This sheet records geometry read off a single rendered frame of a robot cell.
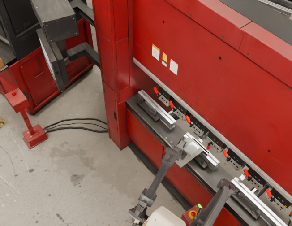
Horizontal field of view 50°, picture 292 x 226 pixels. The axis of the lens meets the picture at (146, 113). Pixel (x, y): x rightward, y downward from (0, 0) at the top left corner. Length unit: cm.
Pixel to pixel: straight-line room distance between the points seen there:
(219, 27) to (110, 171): 237
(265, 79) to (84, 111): 288
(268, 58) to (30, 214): 287
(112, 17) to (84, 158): 195
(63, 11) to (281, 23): 148
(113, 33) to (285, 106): 139
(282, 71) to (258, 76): 18
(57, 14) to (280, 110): 164
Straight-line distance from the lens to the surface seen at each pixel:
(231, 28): 184
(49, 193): 376
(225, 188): 215
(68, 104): 440
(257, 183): 246
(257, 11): 195
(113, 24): 250
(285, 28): 188
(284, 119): 192
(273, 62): 175
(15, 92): 361
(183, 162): 269
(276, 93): 186
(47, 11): 252
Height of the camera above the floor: 333
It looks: 52 degrees down
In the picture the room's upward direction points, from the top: 2 degrees clockwise
